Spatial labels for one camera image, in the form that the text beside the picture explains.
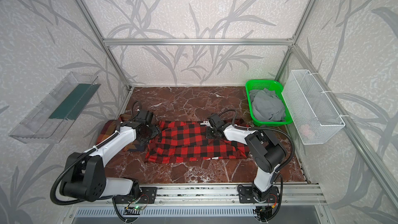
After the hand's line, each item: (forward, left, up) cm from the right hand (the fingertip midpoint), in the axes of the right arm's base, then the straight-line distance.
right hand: (208, 128), depth 95 cm
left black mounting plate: (-36, +28, +1) cm, 46 cm away
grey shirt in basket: (+15, -40, +3) cm, 42 cm away
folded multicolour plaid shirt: (0, +62, +1) cm, 62 cm away
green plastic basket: (+38, -36, -1) cm, 53 cm away
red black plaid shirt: (-8, +12, +1) cm, 15 cm away
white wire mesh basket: (-14, -43, +33) cm, 56 cm away
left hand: (-3, +30, +6) cm, 30 cm away
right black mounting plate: (-36, -18, -1) cm, 40 cm away
